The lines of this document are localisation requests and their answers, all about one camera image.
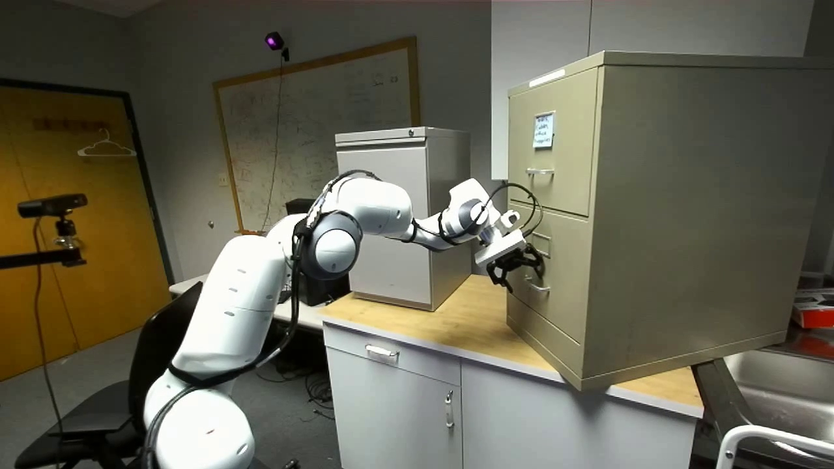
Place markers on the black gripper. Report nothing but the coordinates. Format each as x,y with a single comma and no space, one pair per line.
510,264

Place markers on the beige file cabinet drawer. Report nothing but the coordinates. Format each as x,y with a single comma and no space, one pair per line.
565,278

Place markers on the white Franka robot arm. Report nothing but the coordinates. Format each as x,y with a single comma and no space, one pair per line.
230,303

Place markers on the beige drawer with paper label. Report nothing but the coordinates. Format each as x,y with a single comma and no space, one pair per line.
556,147

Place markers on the grey two-drawer file cabinet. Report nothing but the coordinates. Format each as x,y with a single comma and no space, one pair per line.
399,209

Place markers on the beige file cabinet body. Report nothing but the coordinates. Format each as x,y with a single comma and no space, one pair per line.
695,218

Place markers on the white counter base cabinet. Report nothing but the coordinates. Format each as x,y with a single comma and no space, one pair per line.
407,409

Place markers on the steel sink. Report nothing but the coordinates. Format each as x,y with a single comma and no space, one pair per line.
784,381

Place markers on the red and white box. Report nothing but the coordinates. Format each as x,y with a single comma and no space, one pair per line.
814,313

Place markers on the wood-framed whiteboard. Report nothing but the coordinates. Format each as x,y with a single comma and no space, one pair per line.
287,132

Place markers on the white clothes hanger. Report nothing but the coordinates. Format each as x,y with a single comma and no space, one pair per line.
106,151

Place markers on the black swivel chair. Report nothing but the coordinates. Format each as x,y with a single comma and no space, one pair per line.
106,419

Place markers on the orange door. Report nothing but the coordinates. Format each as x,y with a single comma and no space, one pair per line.
62,243

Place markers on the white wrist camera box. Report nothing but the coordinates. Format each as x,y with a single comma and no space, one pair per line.
501,246

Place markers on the white tubular frame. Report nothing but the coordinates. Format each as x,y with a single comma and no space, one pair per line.
764,433

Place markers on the purple-lit wall camera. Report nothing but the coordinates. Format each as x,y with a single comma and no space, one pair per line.
274,42

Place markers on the black camera on boom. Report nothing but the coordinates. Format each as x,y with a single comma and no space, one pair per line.
51,207

